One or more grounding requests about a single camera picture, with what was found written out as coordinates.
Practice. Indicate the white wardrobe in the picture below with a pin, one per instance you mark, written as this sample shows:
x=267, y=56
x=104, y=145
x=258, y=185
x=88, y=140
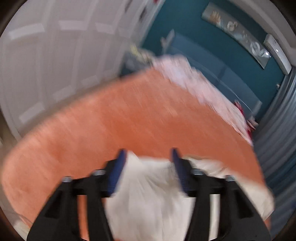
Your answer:
x=53, y=50

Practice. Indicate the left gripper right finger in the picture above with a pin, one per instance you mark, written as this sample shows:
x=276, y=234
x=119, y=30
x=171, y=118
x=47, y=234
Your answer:
x=221, y=206

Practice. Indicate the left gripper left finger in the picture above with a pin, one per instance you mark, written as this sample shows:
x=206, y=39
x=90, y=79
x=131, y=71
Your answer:
x=58, y=219

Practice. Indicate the white air conditioner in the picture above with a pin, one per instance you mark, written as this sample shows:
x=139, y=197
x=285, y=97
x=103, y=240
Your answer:
x=278, y=54

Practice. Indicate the orange plush bed blanket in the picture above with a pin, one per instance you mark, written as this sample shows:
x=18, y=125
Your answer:
x=145, y=113

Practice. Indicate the bedside table with clutter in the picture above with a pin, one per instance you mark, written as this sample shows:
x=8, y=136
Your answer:
x=136, y=59

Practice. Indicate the grey blue curtain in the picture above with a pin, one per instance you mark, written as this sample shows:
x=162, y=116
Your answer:
x=274, y=144

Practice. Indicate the framed wall picture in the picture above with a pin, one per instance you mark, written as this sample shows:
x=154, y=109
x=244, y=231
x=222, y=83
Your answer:
x=232, y=27

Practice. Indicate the blue upholstered headboard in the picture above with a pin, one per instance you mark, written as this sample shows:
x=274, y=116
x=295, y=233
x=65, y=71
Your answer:
x=216, y=71

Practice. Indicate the pink floral quilt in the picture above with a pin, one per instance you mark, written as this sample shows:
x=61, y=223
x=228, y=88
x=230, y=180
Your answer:
x=179, y=71

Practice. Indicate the cream white padded coat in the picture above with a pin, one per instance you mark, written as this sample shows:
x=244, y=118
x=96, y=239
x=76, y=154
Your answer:
x=149, y=204

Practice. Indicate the red cloth on bed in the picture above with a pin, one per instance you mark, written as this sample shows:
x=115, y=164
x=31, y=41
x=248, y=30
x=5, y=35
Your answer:
x=250, y=122

